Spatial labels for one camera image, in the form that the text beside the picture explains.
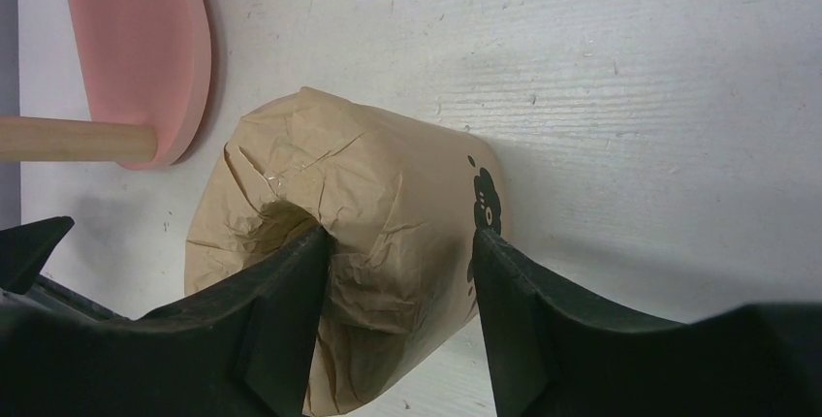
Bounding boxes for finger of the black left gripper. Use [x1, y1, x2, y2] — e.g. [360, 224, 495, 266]
[1, 216, 75, 295]

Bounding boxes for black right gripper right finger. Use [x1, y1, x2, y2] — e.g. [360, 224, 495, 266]
[472, 230, 821, 416]

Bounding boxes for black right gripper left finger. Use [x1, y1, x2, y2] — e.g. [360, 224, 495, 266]
[1, 228, 331, 416]

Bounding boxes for brown roll front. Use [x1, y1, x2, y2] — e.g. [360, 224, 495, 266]
[184, 87, 510, 416]

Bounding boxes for pink three-tier shelf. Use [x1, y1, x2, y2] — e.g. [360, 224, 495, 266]
[0, 0, 212, 171]

